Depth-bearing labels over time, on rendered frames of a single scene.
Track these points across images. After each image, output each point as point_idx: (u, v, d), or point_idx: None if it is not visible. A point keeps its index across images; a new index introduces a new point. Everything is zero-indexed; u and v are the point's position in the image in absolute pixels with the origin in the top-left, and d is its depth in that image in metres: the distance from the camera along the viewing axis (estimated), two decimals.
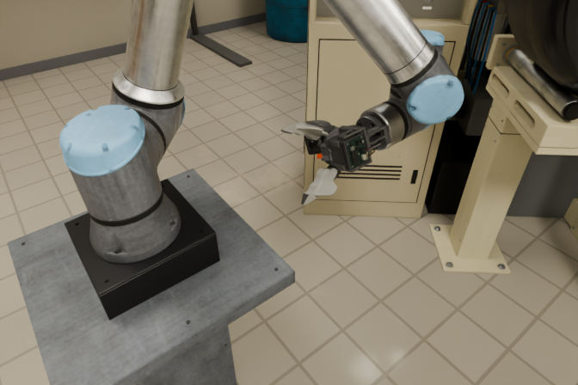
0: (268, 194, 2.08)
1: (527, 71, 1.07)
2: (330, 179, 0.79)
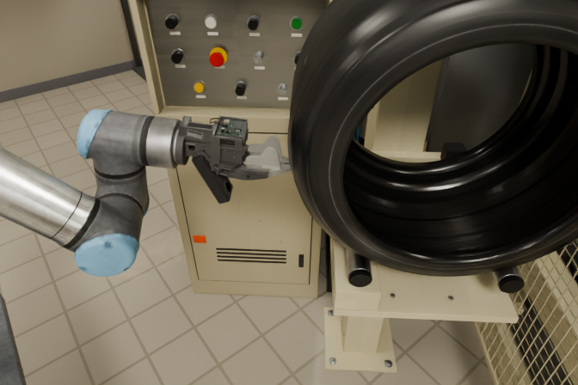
0: (162, 266, 1.95)
1: None
2: (261, 147, 0.76)
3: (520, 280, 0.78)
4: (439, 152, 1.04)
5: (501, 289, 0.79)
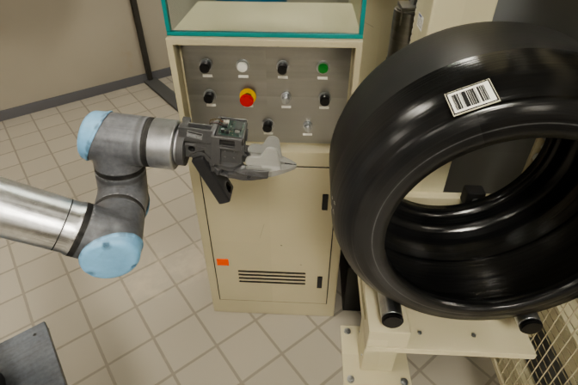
0: (183, 284, 2.02)
1: None
2: (261, 147, 0.76)
3: None
4: (458, 192, 1.11)
5: (519, 322, 0.85)
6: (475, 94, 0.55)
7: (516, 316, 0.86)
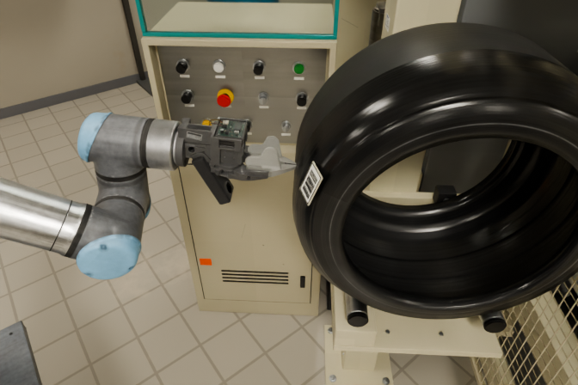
0: (169, 284, 2.03)
1: None
2: (261, 148, 0.76)
3: (500, 314, 0.84)
4: (431, 192, 1.11)
5: (499, 327, 0.86)
6: (310, 180, 0.65)
7: None
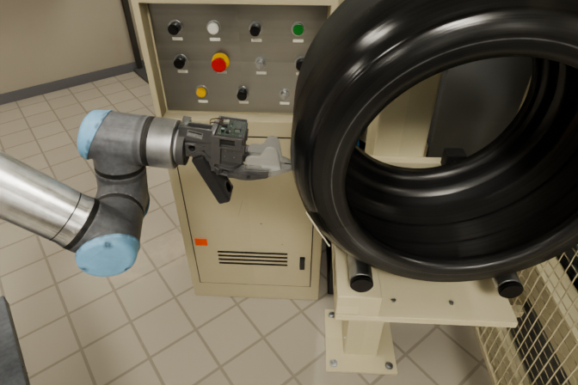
0: (164, 269, 1.96)
1: None
2: (261, 147, 0.76)
3: (496, 284, 0.79)
4: (439, 157, 1.05)
5: (518, 280, 0.77)
6: (316, 227, 0.71)
7: (514, 274, 0.78)
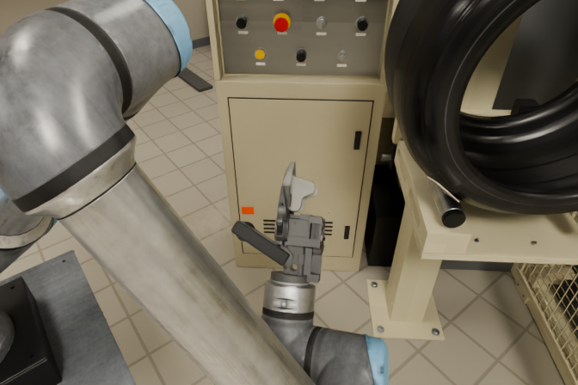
0: (203, 242, 1.98)
1: None
2: (299, 198, 0.73)
3: None
4: (507, 110, 1.06)
5: None
6: (440, 188, 0.77)
7: None
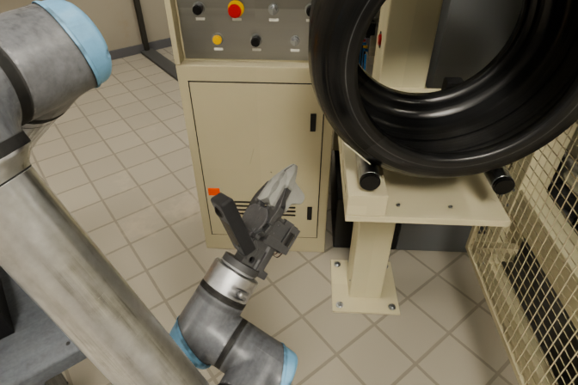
0: (176, 225, 2.05)
1: None
2: (287, 203, 0.75)
3: (504, 189, 0.89)
4: (439, 88, 1.14)
5: (491, 185, 0.88)
6: None
7: (488, 180, 0.89)
